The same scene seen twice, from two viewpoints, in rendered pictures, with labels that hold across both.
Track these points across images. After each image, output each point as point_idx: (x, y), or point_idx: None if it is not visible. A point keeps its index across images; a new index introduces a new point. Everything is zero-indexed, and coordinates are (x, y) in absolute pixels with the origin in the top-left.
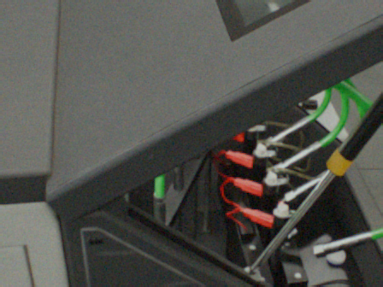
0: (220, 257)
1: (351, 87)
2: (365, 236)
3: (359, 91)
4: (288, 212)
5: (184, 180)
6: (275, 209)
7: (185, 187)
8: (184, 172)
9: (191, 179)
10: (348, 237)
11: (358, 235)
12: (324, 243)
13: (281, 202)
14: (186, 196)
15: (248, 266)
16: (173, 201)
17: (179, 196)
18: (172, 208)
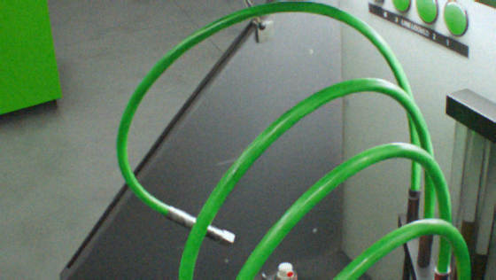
0: (277, 0)
1: (206, 25)
2: (175, 207)
3: (197, 30)
4: (277, 275)
5: (418, 252)
6: (295, 274)
7: (417, 266)
8: (419, 239)
9: (417, 277)
10: (195, 218)
11: (182, 212)
12: (222, 232)
13: (290, 271)
14: (411, 272)
15: (263, 21)
16: (417, 247)
17: (414, 253)
18: (411, 240)
